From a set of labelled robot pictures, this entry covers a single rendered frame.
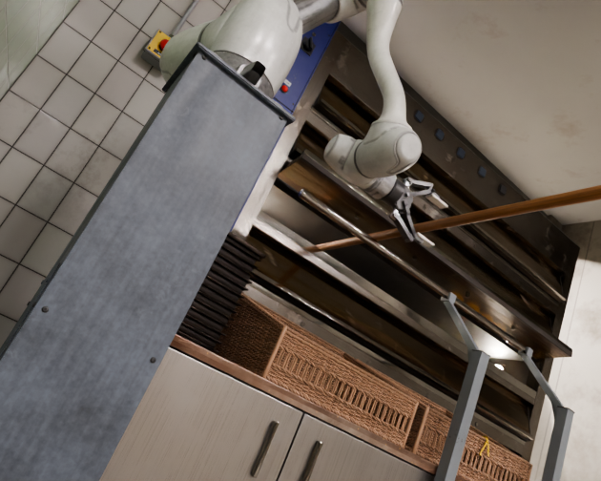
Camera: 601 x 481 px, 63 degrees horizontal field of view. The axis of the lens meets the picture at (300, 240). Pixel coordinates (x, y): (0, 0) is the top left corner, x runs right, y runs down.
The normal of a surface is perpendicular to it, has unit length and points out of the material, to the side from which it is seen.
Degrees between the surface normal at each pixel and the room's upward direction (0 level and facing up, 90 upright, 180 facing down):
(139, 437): 90
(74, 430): 90
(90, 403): 90
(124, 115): 90
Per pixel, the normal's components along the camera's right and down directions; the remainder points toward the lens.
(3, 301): 0.50, -0.11
